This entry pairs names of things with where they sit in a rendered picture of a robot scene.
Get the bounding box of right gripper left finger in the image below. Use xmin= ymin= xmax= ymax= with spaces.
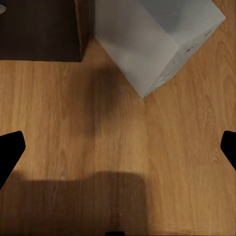
xmin=0 ymin=131 xmax=26 ymax=190

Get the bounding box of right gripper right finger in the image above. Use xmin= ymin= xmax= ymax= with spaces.
xmin=220 ymin=130 xmax=236 ymax=170

